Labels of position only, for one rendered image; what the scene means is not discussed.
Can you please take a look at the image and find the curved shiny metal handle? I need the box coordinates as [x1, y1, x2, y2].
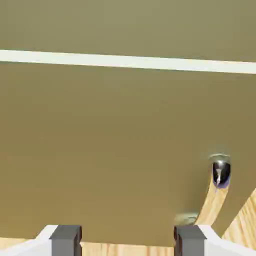
[173, 152, 232, 227]

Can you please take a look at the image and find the olive cabinet door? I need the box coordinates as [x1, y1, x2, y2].
[0, 0, 256, 63]
[0, 61, 256, 248]

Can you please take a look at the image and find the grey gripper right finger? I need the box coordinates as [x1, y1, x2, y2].
[173, 224, 256, 256]

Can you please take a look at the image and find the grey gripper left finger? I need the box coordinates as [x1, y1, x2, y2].
[0, 224, 83, 256]

